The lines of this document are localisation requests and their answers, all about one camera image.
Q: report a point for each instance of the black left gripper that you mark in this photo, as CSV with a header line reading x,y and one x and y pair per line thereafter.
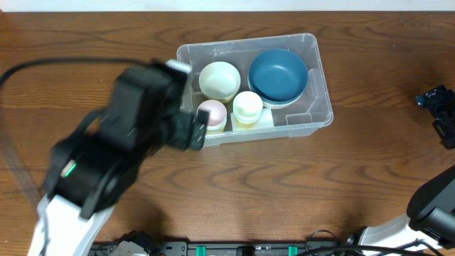
x,y
183,129

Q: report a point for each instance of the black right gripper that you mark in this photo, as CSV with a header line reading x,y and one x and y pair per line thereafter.
x,y
439,112

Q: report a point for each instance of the pink cup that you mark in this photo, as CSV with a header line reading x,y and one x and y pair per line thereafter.
x,y
217,110

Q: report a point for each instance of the green cup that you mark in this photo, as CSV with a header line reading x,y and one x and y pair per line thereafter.
x,y
216,129

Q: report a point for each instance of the yellow bowl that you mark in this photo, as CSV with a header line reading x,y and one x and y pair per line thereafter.
x,y
224,100

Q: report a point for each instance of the yellow cup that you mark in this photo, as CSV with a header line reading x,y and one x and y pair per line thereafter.
x,y
238,125
215,132

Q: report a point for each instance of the white bowl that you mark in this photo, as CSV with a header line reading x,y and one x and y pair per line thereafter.
x,y
219,80

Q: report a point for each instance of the pale mint cup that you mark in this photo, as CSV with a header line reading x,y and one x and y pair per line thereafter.
x,y
247,107

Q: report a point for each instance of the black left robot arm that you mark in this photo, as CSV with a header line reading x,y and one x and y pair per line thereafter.
x,y
90,170

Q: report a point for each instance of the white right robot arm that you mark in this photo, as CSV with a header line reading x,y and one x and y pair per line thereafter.
x,y
429,219

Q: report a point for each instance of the clear plastic storage container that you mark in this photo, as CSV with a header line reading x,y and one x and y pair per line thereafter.
x,y
302,118

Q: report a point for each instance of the pale bowl under blue bowl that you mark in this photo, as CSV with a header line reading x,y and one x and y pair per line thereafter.
x,y
275,105

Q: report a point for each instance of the dark blue bowl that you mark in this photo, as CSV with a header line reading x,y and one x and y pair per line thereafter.
x,y
278,76

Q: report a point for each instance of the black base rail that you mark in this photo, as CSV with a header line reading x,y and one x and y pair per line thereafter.
x,y
139,243

